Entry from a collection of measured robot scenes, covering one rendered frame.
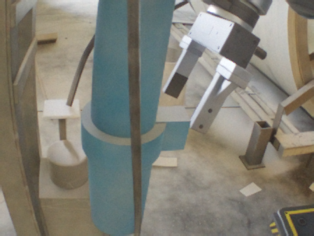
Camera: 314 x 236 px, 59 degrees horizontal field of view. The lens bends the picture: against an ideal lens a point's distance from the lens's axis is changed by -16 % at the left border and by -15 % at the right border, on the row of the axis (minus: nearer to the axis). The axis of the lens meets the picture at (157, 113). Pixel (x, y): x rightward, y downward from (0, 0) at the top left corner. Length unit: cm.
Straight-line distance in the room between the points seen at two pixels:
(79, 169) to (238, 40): 26
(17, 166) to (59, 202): 9
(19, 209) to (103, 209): 12
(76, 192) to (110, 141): 19
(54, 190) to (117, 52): 25
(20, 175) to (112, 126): 15
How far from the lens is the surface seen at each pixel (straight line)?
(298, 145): 165
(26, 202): 37
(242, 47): 42
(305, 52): 174
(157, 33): 20
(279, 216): 98
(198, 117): 42
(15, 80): 29
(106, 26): 20
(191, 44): 53
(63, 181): 40
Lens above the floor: 96
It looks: 29 degrees down
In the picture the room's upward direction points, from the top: 7 degrees clockwise
